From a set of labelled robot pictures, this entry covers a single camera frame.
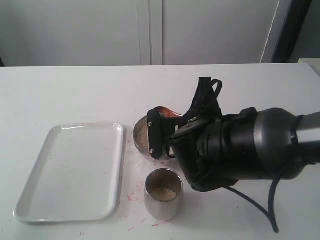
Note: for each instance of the steel bowl of rice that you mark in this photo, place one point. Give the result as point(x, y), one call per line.
point(140, 139)

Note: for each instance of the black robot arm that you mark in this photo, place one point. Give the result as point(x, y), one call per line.
point(263, 145)

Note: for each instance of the steel cup with rice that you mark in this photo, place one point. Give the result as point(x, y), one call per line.
point(163, 194)

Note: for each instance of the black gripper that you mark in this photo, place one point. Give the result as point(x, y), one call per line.
point(196, 144)

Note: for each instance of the white rectangular plastic tray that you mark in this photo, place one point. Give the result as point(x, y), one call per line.
point(76, 175)

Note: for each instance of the brown wooden spoon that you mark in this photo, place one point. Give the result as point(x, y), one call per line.
point(168, 113)

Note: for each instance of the white cabinet doors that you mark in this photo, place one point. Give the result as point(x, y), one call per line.
point(139, 32)

